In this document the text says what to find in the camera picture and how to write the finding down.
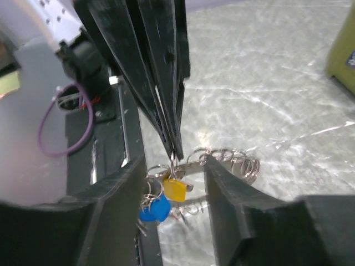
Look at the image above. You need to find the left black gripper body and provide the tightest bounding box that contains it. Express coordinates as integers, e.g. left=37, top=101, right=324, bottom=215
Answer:
left=74, top=1, right=191, bottom=80

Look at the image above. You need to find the olive green plastic bin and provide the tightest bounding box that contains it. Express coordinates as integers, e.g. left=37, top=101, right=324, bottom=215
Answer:
left=325, top=1, right=354, bottom=94

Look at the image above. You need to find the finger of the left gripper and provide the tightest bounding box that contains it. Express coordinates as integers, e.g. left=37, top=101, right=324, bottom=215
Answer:
left=88, top=1, right=173, bottom=156
left=138, top=1, right=184, bottom=160

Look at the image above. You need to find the blue key tag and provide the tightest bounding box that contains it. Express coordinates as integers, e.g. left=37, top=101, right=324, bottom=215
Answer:
left=139, top=194, right=171, bottom=223

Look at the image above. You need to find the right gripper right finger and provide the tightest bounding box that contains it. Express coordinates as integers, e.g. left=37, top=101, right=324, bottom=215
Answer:
left=204, top=156, right=354, bottom=265

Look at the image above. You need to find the brass key with yellow tag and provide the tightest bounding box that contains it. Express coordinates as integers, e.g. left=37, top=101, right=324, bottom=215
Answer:
left=163, top=178, right=194, bottom=202

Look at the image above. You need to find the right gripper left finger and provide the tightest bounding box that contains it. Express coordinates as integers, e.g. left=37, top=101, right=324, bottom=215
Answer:
left=1, top=157, right=145, bottom=265

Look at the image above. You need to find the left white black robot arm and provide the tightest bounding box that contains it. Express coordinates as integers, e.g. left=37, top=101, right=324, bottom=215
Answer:
left=22, top=1, right=191, bottom=160

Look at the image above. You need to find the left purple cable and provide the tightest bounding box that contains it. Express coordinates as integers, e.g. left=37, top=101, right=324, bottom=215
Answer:
left=37, top=81, right=97, bottom=157

